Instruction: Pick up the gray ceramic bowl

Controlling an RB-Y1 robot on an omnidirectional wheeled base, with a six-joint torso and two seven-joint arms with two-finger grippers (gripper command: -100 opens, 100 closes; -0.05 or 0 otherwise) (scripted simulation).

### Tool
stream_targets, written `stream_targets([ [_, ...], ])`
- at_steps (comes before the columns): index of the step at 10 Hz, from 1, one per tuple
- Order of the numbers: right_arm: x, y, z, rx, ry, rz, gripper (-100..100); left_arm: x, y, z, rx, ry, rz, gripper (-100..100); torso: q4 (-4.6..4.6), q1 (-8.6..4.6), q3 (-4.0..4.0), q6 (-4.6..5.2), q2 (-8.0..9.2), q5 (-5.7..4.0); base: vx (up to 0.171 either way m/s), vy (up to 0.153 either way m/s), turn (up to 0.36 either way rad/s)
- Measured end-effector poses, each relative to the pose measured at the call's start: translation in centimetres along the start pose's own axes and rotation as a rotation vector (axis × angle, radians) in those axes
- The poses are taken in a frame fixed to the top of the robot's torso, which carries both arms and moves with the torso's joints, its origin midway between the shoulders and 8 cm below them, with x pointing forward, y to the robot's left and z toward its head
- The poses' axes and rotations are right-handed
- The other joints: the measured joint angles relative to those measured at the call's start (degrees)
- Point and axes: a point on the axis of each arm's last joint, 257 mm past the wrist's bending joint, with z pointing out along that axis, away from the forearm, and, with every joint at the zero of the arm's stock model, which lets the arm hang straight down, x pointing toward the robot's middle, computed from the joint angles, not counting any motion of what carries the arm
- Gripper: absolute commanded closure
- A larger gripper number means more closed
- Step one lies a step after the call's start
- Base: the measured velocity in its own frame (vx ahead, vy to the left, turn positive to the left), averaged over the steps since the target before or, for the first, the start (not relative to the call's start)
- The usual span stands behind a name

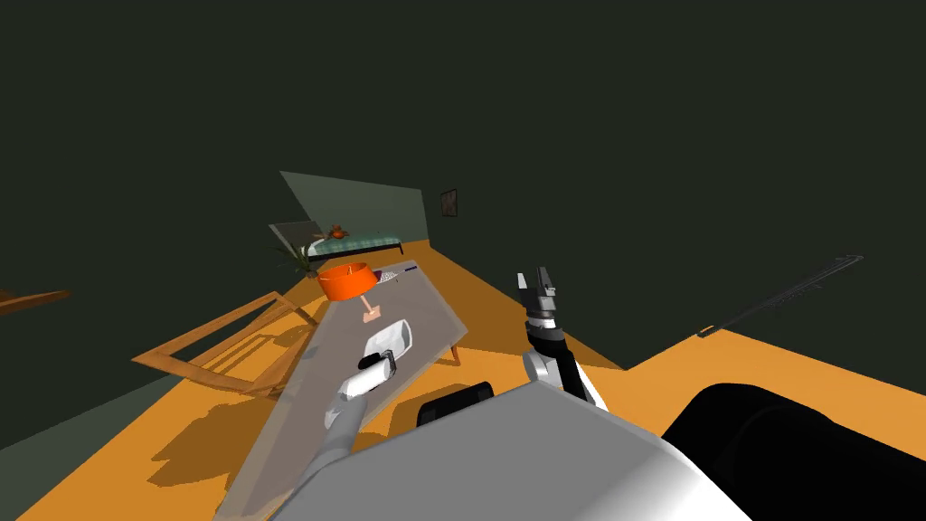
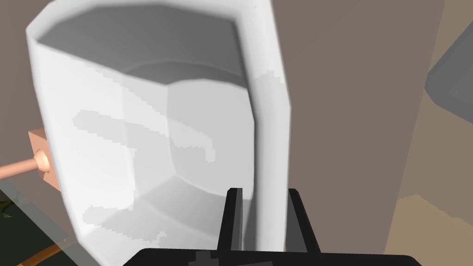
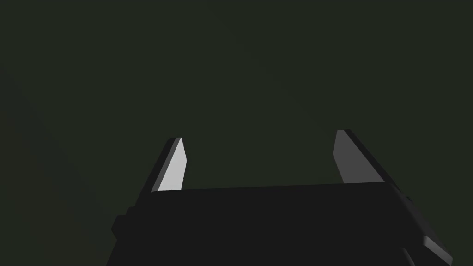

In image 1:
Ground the wooden chair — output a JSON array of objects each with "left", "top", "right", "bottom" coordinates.
[{"left": 131, "top": 290, "right": 321, "bottom": 399}]

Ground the grey table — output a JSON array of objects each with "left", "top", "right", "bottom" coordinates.
[{"left": 213, "top": 259, "right": 470, "bottom": 521}]

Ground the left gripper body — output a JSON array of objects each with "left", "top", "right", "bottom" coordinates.
[{"left": 357, "top": 350, "right": 399, "bottom": 378}]

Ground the orange table lamp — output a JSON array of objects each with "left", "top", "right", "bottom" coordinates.
[{"left": 316, "top": 260, "right": 383, "bottom": 326}]

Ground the bed with green cover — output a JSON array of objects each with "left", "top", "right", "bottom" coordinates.
[{"left": 299, "top": 224, "right": 405, "bottom": 263}]

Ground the green potted plant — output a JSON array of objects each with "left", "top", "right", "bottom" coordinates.
[{"left": 274, "top": 242, "right": 321, "bottom": 280}]

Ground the white dish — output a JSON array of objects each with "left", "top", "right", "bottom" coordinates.
[{"left": 361, "top": 317, "right": 414, "bottom": 362}]

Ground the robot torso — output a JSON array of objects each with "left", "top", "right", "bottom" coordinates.
[{"left": 270, "top": 379, "right": 755, "bottom": 521}]

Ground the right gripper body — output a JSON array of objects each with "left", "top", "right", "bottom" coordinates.
[{"left": 522, "top": 285, "right": 559, "bottom": 319}]

